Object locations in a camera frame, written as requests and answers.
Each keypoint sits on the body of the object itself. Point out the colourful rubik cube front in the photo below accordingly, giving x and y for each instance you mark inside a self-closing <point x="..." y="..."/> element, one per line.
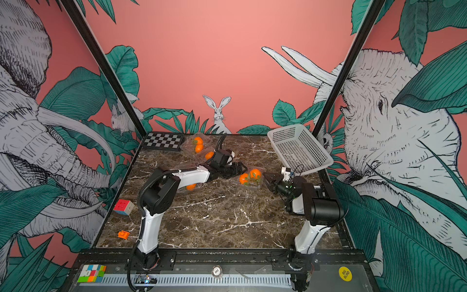
<point x="92" y="273"/>

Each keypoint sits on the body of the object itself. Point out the black front rail frame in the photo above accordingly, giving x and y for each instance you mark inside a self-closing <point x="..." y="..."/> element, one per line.
<point x="318" y="272"/>

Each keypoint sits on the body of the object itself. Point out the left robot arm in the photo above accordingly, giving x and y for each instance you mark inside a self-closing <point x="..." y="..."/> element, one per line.
<point x="159" y="191"/>

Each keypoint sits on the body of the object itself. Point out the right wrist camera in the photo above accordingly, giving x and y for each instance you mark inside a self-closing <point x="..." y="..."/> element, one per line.
<point x="286" y="173"/>

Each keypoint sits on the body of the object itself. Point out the small orange block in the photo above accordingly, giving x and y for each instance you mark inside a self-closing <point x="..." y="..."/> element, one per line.
<point x="123" y="235"/>

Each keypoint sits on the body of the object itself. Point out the black frame post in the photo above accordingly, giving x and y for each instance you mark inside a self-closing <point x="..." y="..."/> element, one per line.
<point x="367" y="24"/>
<point x="88" y="37"/>

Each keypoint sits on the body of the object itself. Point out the rubik cube on table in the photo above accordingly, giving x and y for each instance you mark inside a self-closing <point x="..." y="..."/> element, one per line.
<point x="123" y="207"/>

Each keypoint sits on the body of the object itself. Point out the yellow round sticker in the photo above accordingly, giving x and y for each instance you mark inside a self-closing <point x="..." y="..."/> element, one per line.
<point x="345" y="274"/>

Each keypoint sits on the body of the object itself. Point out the black white checkerboard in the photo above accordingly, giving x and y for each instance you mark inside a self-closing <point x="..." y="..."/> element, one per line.
<point x="163" y="141"/>

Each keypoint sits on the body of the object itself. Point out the right black frame post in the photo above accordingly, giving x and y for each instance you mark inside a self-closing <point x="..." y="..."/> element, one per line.
<point x="367" y="24"/>

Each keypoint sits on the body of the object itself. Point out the clear clamshell container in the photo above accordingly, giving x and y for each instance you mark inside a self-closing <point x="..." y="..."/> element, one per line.
<point x="188" y="147"/>
<point x="205" y="154"/>
<point x="256" y="184"/>

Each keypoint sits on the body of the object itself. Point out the white slotted cable duct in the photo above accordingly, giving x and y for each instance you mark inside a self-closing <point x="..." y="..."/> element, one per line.
<point x="198" y="280"/>

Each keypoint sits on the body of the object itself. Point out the white perforated plastic basket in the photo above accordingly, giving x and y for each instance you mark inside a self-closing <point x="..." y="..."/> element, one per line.
<point x="299" y="150"/>

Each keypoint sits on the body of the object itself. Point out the orange in container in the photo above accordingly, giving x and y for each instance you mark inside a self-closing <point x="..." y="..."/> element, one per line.
<point x="244" y="178"/>
<point x="198" y="140"/>

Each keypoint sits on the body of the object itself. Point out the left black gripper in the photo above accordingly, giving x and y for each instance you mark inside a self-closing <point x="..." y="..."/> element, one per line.
<point x="236" y="170"/>

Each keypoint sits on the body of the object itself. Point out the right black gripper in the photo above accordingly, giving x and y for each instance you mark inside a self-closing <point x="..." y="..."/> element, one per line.
<point x="277" y="184"/>

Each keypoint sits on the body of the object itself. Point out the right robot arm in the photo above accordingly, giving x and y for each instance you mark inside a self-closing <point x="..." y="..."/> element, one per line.
<point x="319" y="204"/>

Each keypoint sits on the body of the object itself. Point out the orange in right container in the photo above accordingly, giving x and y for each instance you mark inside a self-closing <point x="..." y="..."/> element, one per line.
<point x="244" y="178"/>

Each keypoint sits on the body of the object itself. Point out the orange in left container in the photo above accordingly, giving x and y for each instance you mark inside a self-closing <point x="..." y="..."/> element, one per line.
<point x="198" y="140"/>

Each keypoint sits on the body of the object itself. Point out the left black frame post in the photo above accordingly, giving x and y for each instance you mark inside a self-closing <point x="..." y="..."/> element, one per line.
<point x="88" y="37"/>

